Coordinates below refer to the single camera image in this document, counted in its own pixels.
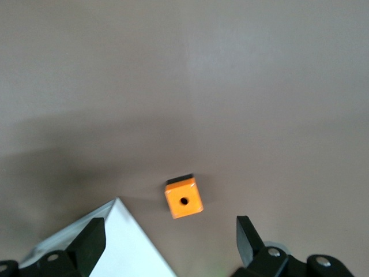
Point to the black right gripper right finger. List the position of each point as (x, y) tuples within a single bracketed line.
[(250, 248)]

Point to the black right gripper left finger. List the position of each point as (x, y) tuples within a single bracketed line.
[(86, 248)]

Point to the white drawer cabinet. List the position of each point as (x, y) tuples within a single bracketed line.
[(127, 245)]

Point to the orange box with hole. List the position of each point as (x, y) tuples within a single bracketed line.
[(183, 202)]

